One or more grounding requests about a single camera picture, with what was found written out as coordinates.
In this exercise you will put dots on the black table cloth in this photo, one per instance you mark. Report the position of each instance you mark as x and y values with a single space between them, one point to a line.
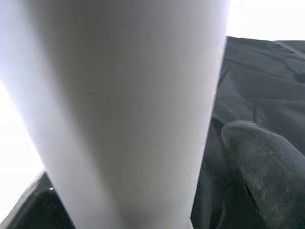
262 83

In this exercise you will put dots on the white plastic table leg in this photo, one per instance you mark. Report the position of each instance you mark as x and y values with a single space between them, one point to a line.
119 95

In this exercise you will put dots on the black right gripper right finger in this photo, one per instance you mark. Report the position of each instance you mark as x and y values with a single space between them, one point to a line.
269 179

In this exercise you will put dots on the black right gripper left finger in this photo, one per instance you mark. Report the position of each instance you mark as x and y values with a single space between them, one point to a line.
40 210

